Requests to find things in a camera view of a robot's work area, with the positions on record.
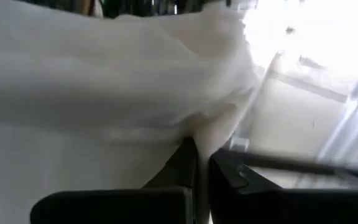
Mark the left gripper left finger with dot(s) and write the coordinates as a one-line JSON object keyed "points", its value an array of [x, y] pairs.
{"points": [[104, 208]]}

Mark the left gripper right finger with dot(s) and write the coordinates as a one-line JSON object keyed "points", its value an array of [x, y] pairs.
{"points": [[291, 208]]}

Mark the plain white garment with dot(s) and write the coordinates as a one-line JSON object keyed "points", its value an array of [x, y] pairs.
{"points": [[89, 93]]}

